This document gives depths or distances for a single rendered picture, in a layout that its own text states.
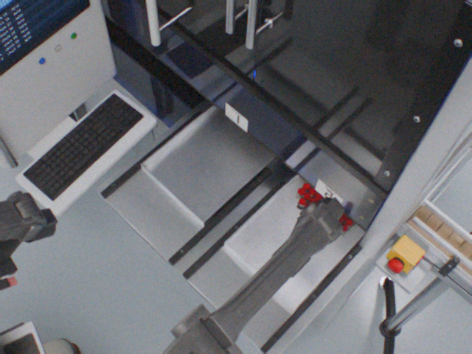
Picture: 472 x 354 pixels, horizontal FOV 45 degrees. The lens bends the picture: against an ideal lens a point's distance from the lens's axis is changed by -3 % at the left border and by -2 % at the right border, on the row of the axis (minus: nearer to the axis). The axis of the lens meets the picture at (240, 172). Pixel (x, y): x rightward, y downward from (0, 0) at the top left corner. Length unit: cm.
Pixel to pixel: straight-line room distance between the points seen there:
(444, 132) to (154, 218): 88
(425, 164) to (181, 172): 78
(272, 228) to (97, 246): 114
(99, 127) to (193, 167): 35
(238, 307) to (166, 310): 149
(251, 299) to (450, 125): 47
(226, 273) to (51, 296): 115
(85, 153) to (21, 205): 69
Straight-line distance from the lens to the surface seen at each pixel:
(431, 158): 119
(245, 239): 164
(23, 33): 162
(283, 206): 169
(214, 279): 160
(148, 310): 250
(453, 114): 108
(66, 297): 258
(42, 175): 185
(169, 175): 172
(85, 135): 189
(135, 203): 170
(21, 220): 117
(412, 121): 116
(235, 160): 174
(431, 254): 168
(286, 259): 109
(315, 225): 115
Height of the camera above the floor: 241
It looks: 62 degrees down
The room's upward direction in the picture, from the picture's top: 5 degrees clockwise
